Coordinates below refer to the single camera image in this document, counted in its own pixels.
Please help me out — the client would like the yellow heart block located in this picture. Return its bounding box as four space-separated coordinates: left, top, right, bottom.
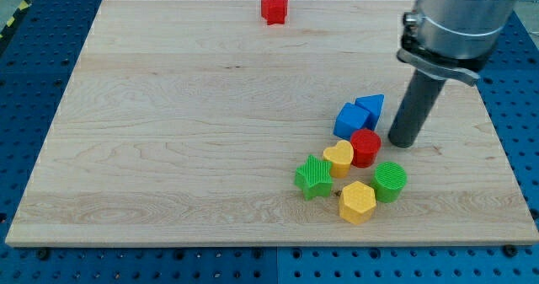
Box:
323 140 354 179

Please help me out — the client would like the blue triangle block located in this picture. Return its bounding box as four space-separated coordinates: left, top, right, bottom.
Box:
355 94 385 131

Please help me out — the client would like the blue cube block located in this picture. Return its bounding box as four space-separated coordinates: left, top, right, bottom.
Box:
334 103 370 140

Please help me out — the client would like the yellow hexagon block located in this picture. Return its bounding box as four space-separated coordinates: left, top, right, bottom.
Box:
339 181 376 225

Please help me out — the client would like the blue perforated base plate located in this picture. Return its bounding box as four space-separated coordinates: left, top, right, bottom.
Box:
1 0 538 283

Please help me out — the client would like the wooden board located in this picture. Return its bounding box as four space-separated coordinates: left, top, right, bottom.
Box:
6 0 538 248

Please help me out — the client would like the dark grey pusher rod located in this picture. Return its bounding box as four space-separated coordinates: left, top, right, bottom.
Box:
388 69 446 148

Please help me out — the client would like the red cylinder block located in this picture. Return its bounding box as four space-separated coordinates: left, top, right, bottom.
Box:
350 128 382 168

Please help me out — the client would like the green cylinder block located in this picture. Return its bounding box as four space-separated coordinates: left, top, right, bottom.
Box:
371 161 408 203

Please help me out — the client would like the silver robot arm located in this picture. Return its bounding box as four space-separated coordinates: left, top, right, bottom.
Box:
397 0 517 86

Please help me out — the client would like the red star block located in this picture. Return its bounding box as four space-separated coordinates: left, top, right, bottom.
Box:
260 0 288 25

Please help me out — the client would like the green star block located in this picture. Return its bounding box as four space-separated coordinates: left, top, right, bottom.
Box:
294 155 333 201

